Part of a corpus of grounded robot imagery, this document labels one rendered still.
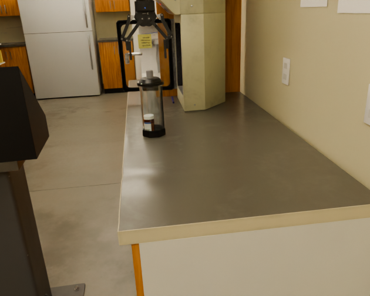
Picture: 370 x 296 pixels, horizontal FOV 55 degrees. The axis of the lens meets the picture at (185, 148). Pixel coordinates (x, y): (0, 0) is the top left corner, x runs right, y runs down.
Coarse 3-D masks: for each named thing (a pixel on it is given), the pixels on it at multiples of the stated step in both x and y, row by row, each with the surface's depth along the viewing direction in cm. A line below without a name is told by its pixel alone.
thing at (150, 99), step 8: (144, 88) 142; (152, 88) 142; (160, 88) 144; (144, 96) 144; (152, 96) 143; (160, 96) 145; (144, 104) 145; (152, 104) 144; (160, 104) 146; (144, 112) 146; (152, 112) 145; (160, 112) 147; (144, 120) 148; (152, 120) 147; (160, 120) 148; (144, 128) 149; (152, 128) 148; (160, 128) 149
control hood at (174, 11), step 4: (156, 0) 185; (160, 0) 166; (164, 0) 166; (168, 0) 166; (172, 0) 166; (176, 0) 167; (164, 4) 167; (168, 4) 167; (172, 4) 167; (176, 4) 167; (168, 8) 170; (172, 8) 168; (176, 8) 168; (172, 12) 171; (176, 12) 168
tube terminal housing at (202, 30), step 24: (192, 0) 167; (216, 0) 176; (192, 24) 171; (216, 24) 180; (192, 48) 175; (216, 48) 184; (192, 72) 179; (216, 72) 189; (192, 96) 184; (216, 96) 193
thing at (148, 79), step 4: (148, 72) 143; (152, 72) 143; (148, 76) 143; (152, 76) 144; (156, 76) 147; (140, 80) 143; (144, 80) 142; (148, 80) 141; (152, 80) 141; (156, 80) 142; (160, 80) 144
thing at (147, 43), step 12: (132, 24) 199; (132, 36) 201; (144, 36) 201; (156, 36) 202; (132, 48) 204; (144, 48) 204; (156, 48) 204; (132, 60) 206; (144, 60) 206; (156, 60) 206; (168, 60) 206; (132, 72) 209; (144, 72) 209; (156, 72) 209; (168, 72) 209; (132, 84) 211; (168, 84) 211
